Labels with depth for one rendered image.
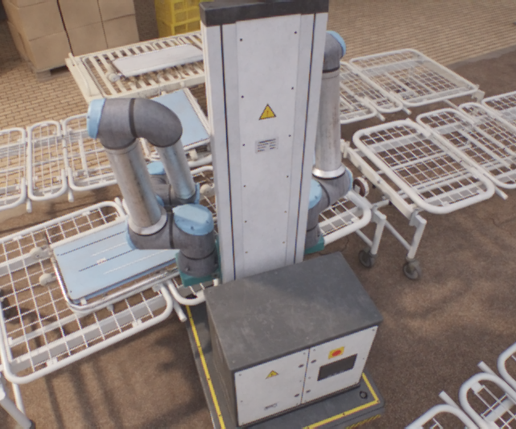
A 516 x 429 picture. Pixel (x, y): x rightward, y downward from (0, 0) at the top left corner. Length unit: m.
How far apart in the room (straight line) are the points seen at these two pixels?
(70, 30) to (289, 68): 4.16
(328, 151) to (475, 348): 1.43
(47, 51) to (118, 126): 4.00
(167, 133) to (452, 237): 2.34
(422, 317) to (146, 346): 1.56
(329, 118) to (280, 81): 0.52
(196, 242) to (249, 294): 0.30
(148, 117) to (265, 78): 0.35
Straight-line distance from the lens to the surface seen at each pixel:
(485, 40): 6.64
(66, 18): 5.26
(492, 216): 3.55
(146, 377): 2.46
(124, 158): 1.42
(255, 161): 1.44
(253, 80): 1.29
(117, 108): 1.32
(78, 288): 2.15
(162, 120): 1.32
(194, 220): 1.72
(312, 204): 1.83
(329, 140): 1.85
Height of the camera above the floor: 2.14
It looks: 43 degrees down
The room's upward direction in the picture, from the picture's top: straight up
